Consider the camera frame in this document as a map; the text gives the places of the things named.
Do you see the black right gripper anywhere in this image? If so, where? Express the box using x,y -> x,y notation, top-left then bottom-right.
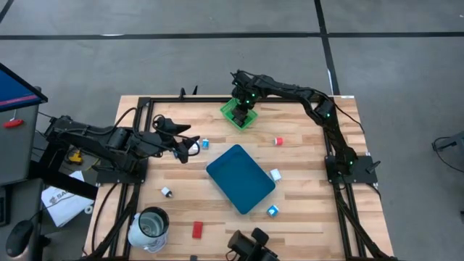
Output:
231,94 -> 257,128

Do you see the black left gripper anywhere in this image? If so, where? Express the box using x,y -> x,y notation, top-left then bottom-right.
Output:
136,116 -> 201,165

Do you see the green plastic basket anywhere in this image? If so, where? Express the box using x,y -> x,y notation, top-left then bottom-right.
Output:
220,97 -> 260,131

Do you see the blue plastic bin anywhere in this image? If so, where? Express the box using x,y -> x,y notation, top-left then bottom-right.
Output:
205,144 -> 277,215

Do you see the white jug with black rim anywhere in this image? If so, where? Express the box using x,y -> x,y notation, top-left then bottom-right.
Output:
127,206 -> 170,254

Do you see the yellow tool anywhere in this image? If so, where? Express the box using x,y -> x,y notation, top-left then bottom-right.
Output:
67,149 -> 84,166

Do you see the black stand beam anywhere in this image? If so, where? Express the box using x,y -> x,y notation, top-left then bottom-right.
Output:
28,159 -> 99,201

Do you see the grey cabinet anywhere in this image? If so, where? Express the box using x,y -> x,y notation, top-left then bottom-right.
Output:
0,103 -> 41,186

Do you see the monitor with blue screen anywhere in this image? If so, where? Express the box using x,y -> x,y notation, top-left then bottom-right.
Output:
0,62 -> 49,113

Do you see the black computer mouse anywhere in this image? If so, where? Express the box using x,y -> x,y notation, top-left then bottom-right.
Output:
5,219 -> 36,258

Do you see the black aluminium table frame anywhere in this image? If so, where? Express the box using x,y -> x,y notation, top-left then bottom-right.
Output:
83,94 -> 399,261

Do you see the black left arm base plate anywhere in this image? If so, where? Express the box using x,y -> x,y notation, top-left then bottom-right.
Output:
94,159 -> 149,185

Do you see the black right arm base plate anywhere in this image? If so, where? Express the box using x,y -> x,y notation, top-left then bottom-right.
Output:
324,154 -> 381,185

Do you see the red handle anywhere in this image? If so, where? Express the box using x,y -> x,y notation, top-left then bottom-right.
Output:
2,118 -> 25,129

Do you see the black floor cable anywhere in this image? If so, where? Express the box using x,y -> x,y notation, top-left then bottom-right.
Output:
431,130 -> 464,174

